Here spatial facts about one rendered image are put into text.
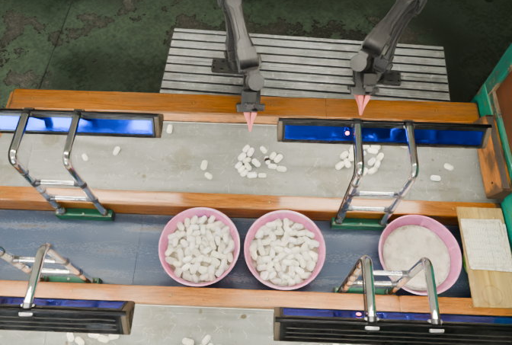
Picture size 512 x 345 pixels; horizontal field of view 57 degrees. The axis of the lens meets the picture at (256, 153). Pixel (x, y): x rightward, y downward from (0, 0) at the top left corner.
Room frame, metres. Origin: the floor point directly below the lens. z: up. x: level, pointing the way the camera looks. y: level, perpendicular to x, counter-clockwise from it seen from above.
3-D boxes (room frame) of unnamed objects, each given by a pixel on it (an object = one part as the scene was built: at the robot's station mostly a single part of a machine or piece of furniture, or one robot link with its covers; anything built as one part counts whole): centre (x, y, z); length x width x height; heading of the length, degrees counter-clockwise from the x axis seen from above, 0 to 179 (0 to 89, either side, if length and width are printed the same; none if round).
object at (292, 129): (0.74, -0.37, 1.08); 0.62 x 0.08 x 0.07; 88
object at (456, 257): (0.45, -0.53, 0.72); 0.27 x 0.27 x 0.10
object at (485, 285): (0.44, -0.75, 0.77); 0.33 x 0.15 x 0.01; 178
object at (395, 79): (1.24, -0.51, 0.71); 0.20 x 0.07 x 0.08; 85
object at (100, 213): (0.70, 0.60, 0.90); 0.20 x 0.19 x 0.45; 88
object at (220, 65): (1.29, 0.09, 0.71); 0.20 x 0.07 x 0.08; 85
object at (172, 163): (0.82, 0.06, 0.73); 1.81 x 0.30 x 0.02; 88
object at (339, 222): (0.66, -0.37, 0.90); 0.20 x 0.19 x 0.45; 88
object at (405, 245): (0.45, -0.53, 0.71); 0.22 x 0.22 x 0.06
